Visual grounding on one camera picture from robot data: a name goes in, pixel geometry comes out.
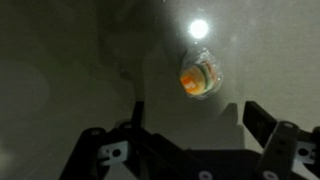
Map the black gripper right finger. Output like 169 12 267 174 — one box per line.
243 101 320 180

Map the orange burger candy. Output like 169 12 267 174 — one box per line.
179 47 223 100

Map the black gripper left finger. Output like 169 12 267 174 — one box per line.
59 101 186 180

